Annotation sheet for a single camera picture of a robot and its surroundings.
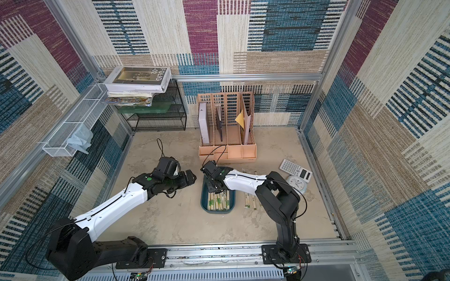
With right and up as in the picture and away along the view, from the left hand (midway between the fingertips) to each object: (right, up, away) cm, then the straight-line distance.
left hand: (189, 179), depth 84 cm
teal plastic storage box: (+6, -11, +3) cm, 13 cm away
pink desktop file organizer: (+21, +25, +36) cm, 49 cm away
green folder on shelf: (-21, +37, +11) cm, 43 cm away
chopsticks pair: (+28, -11, +6) cm, 31 cm away
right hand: (+10, -4, +9) cm, 14 cm away
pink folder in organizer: (+28, +27, +3) cm, 39 cm away
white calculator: (+56, +2, +15) cm, 58 cm away
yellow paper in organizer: (+24, +29, +6) cm, 38 cm away
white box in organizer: (+4, +30, +13) cm, 33 cm away
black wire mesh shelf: (-15, +34, +13) cm, 39 cm away
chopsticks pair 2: (+31, -10, +6) cm, 33 cm away
